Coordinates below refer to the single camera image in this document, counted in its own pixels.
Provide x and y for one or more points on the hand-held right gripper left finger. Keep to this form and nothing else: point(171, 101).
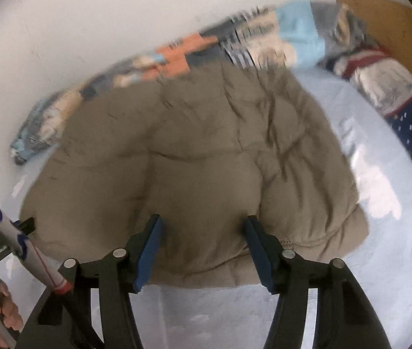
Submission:
point(148, 252)

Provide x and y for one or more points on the patchwork quilt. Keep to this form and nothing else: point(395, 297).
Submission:
point(300, 32)

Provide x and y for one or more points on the wooden headboard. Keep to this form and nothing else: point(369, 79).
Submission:
point(391, 25)

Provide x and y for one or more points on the red and white printed cloth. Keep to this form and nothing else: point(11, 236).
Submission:
point(380, 76)

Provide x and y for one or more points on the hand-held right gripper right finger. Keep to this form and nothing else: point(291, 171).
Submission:
point(260, 254)

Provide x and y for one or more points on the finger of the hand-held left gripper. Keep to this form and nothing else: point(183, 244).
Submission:
point(24, 227)

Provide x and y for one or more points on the khaki puffer jacket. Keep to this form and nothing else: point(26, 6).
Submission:
point(191, 171)

